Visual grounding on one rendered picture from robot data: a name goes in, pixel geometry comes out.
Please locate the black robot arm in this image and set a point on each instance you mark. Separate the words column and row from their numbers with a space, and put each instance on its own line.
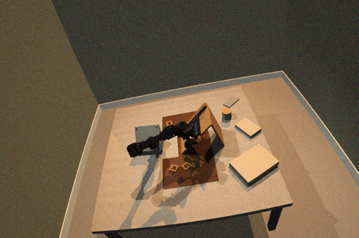
column 136, row 148

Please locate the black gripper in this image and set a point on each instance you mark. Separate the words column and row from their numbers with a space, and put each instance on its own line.
column 189, row 141

